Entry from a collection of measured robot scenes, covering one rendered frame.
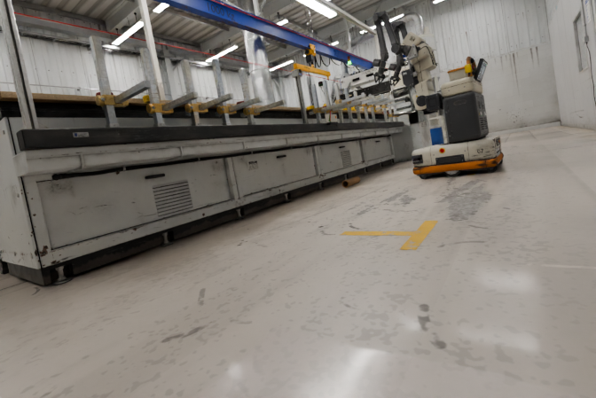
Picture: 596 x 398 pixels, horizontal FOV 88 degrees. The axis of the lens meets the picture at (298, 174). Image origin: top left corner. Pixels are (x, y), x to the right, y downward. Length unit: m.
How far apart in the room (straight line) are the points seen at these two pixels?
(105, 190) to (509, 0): 11.84
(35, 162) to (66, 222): 0.38
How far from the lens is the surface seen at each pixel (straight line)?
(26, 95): 1.73
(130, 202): 2.05
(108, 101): 1.81
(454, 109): 3.00
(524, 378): 0.67
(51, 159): 1.71
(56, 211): 1.93
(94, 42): 1.91
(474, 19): 12.35
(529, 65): 11.97
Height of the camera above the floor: 0.40
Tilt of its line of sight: 3 degrees down
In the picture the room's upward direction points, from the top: 10 degrees counter-clockwise
